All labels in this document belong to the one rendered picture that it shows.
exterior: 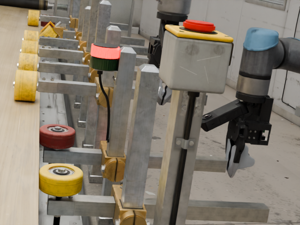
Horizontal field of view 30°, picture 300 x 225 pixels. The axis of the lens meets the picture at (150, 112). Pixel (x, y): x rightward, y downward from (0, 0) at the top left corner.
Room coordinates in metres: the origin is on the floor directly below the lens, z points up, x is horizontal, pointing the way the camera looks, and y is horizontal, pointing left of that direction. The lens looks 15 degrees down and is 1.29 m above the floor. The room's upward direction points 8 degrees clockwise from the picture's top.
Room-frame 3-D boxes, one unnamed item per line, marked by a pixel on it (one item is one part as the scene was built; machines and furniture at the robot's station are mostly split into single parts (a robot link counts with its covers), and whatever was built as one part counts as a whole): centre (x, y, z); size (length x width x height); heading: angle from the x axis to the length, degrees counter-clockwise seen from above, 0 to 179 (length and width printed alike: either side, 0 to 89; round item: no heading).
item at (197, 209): (1.00, -0.05, 0.84); 0.44 x 0.03 x 0.04; 103
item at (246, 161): (1.28, -0.24, 0.86); 0.06 x 0.03 x 0.09; 103
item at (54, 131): (1.20, 0.20, 0.85); 0.08 x 0.08 x 0.11
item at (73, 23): (2.92, 0.45, 0.95); 0.14 x 0.06 x 0.05; 13
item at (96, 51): (1.18, 0.11, 1.10); 0.06 x 0.06 x 0.02
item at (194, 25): (0.69, -0.05, 1.22); 0.04 x 0.04 x 0.02
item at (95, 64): (1.18, 0.11, 1.08); 0.06 x 0.06 x 0.02
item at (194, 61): (0.69, -0.05, 1.18); 0.07 x 0.07 x 0.08; 13
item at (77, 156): (1.24, 0.02, 0.84); 0.43 x 0.03 x 0.04; 103
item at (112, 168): (1.21, 0.07, 0.85); 0.14 x 0.06 x 0.05; 13
